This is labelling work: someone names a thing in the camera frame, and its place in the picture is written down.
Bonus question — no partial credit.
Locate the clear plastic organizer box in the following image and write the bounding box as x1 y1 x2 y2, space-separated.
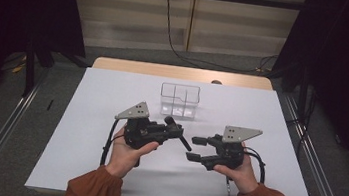
157 81 202 121

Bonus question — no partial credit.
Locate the black cosmetic pencil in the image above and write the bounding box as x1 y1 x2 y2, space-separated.
223 175 233 196

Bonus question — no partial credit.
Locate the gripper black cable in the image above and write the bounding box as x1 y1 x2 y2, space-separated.
99 118 127 170
239 146 270 186

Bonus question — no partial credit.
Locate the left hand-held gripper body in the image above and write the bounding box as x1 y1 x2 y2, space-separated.
108 97 171 172

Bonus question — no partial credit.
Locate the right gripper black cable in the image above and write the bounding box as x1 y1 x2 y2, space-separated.
239 146 270 186

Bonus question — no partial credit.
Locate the person's right hand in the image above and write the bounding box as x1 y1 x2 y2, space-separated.
210 140 264 196

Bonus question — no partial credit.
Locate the white table mat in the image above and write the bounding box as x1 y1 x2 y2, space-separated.
23 60 332 196

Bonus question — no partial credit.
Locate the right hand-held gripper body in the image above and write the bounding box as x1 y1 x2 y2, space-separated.
202 123 264 177

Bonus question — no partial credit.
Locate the black wall cable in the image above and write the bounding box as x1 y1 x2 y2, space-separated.
158 0 285 77

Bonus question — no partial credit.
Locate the black metal stand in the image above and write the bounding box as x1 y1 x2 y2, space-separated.
21 36 42 99
294 59 314 125

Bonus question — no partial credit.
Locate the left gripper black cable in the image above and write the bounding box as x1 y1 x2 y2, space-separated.
99 118 127 170

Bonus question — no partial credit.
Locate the person's left hand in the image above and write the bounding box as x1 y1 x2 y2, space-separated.
103 123 161 183

